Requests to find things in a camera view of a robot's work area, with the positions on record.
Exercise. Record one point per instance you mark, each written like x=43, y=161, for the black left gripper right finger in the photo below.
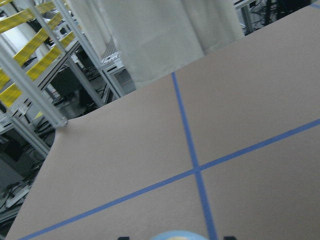
x=229, y=238

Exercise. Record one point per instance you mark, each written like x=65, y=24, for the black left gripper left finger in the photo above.
x=123, y=238

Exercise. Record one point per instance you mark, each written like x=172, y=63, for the blue white call bell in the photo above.
x=178, y=235

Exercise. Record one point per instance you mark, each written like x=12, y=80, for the yellow black hazard striped frame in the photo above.
x=12, y=93

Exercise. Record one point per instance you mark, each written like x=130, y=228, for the aluminium frame post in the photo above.
x=12, y=66

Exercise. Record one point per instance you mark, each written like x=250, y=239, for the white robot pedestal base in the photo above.
x=157, y=37

